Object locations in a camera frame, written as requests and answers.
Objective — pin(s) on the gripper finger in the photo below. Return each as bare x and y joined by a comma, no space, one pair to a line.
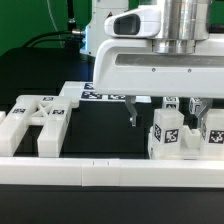
206,104

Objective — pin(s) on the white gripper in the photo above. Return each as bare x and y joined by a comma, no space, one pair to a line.
160,51

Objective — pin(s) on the white chair seat part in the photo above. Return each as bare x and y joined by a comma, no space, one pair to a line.
191,146

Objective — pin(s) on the white chair backrest frame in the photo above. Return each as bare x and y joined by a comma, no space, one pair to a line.
52,113

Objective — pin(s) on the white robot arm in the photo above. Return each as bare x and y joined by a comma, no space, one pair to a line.
102,9

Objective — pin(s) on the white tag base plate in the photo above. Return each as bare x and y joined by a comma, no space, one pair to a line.
84,91

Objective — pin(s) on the white front rail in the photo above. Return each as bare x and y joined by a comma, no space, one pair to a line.
111,172

